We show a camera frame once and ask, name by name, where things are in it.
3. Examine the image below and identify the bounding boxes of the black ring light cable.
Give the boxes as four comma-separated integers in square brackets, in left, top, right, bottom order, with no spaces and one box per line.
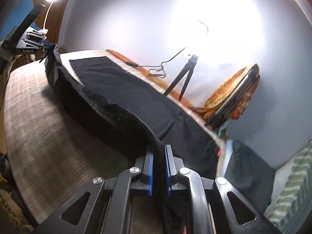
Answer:
[106,20,209,79]

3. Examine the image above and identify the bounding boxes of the folded dark clothes stack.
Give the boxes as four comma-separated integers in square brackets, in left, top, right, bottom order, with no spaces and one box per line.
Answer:
[216,139,275,213]

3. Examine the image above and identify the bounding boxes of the black pants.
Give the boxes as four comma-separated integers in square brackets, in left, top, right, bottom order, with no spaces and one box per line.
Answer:
[45,46,219,233]

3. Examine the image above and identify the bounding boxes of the orange patterned cloth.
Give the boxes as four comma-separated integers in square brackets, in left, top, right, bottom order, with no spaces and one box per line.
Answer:
[196,66,251,129]

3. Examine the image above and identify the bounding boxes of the blue box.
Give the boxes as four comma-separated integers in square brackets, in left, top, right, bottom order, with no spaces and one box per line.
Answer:
[1,0,34,41]

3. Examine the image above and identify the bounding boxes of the beige checked bed blanket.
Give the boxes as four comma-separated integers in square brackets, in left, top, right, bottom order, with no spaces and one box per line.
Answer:
[3,49,225,234]

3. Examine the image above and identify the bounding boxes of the orange bed sheet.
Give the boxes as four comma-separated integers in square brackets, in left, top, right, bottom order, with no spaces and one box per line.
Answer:
[106,49,206,113]

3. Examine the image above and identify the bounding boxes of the green striped white pillow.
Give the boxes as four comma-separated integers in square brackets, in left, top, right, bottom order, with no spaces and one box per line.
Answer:
[264,142,311,233]

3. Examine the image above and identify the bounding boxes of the white ring light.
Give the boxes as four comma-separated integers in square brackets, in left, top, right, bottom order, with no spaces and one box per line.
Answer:
[168,0,266,79]

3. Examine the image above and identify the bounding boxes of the black mini tripod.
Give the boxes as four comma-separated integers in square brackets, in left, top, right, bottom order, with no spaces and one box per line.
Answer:
[163,54,198,101]

